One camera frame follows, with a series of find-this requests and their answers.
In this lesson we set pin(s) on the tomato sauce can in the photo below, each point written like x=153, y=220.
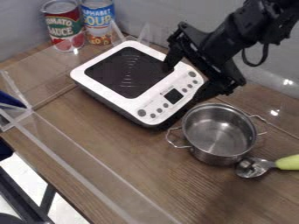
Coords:
x=62, y=14

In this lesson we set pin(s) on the black metal table frame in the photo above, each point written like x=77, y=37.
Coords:
x=30, y=212

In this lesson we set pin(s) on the alphabet soup can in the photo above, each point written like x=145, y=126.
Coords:
x=98, y=15

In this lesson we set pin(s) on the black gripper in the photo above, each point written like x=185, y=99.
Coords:
x=210, y=51

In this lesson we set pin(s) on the silver metal pot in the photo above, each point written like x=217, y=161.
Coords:
x=218, y=133

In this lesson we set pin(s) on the spoon with yellow handle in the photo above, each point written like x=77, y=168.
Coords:
x=253, y=167

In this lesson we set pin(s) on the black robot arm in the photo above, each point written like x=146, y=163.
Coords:
x=261, y=22

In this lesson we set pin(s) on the clear acrylic barrier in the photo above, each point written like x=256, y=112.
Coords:
x=105, y=162

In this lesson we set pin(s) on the white and black stove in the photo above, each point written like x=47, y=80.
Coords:
x=126, y=78

